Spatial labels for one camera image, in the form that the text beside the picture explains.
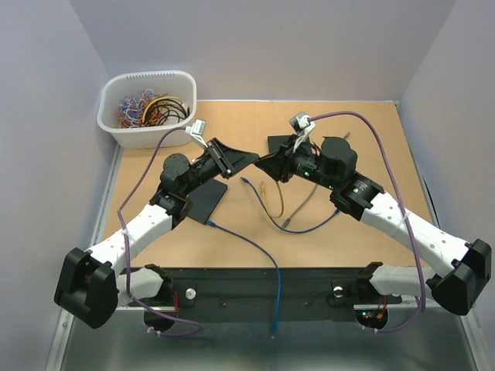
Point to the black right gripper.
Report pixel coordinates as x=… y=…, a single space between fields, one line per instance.
x=279 y=164

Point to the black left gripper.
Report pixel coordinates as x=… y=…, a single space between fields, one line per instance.
x=227 y=159

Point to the black network switch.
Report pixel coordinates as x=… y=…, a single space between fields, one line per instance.
x=205 y=200
x=275 y=142

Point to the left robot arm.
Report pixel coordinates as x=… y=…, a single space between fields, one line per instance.
x=96 y=281

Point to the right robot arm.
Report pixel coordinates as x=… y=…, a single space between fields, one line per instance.
x=457 y=270

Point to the white plastic bin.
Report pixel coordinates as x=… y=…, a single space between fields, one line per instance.
x=137 y=109

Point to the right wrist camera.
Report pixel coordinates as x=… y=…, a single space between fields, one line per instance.
x=303 y=126

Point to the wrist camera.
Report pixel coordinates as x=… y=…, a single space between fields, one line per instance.
x=303 y=126
x=195 y=131

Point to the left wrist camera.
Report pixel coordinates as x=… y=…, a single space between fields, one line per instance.
x=195 y=131

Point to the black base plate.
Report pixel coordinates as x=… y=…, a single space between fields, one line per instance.
x=216 y=295

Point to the aluminium frame rail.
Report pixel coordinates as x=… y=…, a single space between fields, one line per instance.
x=95 y=282

